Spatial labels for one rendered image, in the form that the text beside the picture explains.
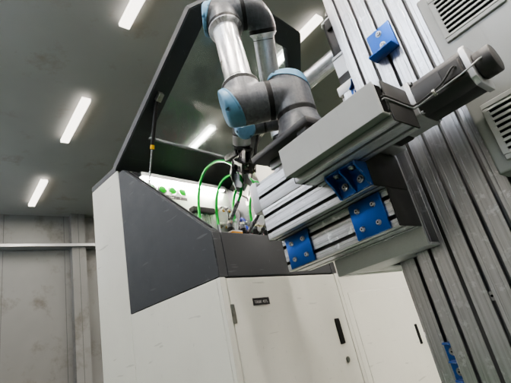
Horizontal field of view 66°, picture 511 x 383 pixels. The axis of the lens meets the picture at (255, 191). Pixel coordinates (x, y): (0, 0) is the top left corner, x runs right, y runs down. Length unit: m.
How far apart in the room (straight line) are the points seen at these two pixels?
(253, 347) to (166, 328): 0.37
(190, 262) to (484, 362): 0.92
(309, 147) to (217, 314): 0.70
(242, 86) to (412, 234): 0.59
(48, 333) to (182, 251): 8.28
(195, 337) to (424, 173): 0.89
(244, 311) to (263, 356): 0.15
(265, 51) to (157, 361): 1.20
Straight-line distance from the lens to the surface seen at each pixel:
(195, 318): 1.42
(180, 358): 1.50
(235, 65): 1.23
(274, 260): 1.53
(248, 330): 1.35
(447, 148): 1.01
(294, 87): 1.13
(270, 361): 1.40
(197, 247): 1.41
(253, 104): 1.11
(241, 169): 1.63
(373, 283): 2.11
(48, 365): 9.60
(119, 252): 1.89
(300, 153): 0.84
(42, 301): 9.75
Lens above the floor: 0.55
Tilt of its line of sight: 22 degrees up
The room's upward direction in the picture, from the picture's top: 13 degrees counter-clockwise
